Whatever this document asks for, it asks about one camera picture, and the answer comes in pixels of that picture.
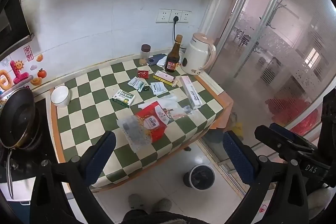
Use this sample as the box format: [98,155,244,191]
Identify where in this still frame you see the grey slipper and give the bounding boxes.
[128,194,147,211]
[152,198,172,214]

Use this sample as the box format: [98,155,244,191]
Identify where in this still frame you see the green white medicine box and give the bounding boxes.
[112,89,136,108]

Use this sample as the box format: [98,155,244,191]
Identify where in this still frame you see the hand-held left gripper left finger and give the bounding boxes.
[30,131,117,224]

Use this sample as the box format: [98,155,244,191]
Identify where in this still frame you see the red snack bag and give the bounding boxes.
[135,101,171,143]

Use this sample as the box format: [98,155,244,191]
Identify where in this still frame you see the clear bag with dark print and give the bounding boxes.
[117,116,151,153]

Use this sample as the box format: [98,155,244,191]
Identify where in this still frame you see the pink box with yellow edge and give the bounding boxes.
[153,70,177,86]

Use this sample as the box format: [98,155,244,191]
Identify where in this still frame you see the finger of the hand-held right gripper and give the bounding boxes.
[254,126,315,161]
[269,123,319,148]

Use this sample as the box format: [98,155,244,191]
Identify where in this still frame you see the person's left leg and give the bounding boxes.
[123,210,150,224]

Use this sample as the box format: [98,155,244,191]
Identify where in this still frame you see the long white carton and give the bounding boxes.
[179,76,202,109]

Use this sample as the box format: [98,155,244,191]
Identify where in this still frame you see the black frying pan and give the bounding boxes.
[0,87,37,199]

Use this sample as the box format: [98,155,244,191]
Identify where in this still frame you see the blue cabinet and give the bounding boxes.
[8,198,33,224]

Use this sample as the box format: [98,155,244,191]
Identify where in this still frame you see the cream electric kettle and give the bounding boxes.
[181,32,217,76]

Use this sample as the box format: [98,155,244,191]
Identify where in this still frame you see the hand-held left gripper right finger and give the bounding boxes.
[223,131,309,224]

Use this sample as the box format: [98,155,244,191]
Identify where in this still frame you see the white round bin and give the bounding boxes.
[183,164,216,190]

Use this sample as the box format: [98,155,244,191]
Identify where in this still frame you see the colourful wall stickers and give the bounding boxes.
[0,46,48,106]

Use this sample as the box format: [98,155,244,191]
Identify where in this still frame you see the yellow bag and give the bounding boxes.
[231,122,243,139]

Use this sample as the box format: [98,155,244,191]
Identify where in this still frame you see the black range hood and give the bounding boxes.
[0,0,34,54]

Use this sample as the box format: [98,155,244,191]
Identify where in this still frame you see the sliding glass door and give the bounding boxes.
[199,0,336,161]

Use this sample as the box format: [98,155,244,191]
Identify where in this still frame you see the clear plastic wrapper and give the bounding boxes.
[138,94,200,125]

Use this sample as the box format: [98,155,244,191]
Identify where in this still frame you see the black stove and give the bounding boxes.
[0,101,66,182]

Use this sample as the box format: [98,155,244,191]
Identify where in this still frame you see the white printed leaflet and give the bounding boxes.
[152,82,167,97]

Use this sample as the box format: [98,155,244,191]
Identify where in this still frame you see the dark sauce bottle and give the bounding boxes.
[165,35,183,73]

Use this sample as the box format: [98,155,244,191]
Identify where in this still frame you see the dark blue phone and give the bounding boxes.
[147,54,167,65]

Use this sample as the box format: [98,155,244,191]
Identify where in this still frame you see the black plug and cable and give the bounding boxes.
[172,17,187,52]

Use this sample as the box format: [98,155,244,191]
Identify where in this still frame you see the red plastic basket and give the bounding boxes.
[265,98,323,135]

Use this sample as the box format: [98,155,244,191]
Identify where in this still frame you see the person's right forearm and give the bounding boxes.
[306,187,334,220]

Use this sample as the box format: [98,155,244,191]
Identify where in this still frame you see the glass jar with brown lid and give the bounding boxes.
[139,44,151,66]

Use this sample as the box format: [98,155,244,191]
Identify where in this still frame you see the orange table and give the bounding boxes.
[51,74,235,191]

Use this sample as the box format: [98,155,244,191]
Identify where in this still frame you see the white bowl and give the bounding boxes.
[51,85,71,108]

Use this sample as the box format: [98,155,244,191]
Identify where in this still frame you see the green white checkered tablecloth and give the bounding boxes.
[51,57,231,189]

